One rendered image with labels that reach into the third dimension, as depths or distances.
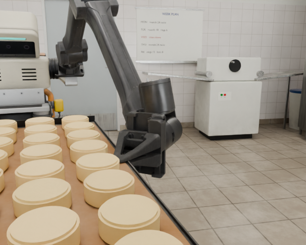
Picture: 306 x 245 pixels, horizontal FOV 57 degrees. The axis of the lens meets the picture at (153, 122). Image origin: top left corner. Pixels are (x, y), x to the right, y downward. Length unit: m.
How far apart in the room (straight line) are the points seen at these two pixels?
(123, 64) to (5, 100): 0.66
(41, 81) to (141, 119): 0.81
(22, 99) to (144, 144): 0.85
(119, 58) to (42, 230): 0.48
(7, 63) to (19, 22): 0.16
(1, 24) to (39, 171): 0.90
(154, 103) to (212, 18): 4.62
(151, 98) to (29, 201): 0.30
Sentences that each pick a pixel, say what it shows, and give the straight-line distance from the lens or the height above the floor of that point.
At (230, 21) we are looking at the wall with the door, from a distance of 5.21.
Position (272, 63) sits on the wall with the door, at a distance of 5.59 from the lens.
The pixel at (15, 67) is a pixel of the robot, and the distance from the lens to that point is 1.21.
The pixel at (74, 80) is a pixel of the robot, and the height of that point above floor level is 1.06.
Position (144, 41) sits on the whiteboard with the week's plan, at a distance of 4.72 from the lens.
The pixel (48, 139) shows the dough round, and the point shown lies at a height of 1.03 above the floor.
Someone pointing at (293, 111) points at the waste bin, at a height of 0.30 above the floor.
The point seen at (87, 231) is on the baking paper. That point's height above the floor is 1.00.
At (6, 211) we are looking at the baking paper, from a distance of 0.30.
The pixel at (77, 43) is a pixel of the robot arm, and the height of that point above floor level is 1.20.
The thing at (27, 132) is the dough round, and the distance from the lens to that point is 0.48.
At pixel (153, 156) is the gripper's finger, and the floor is 1.00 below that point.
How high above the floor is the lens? 1.13
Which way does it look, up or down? 12 degrees down
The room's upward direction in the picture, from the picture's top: straight up
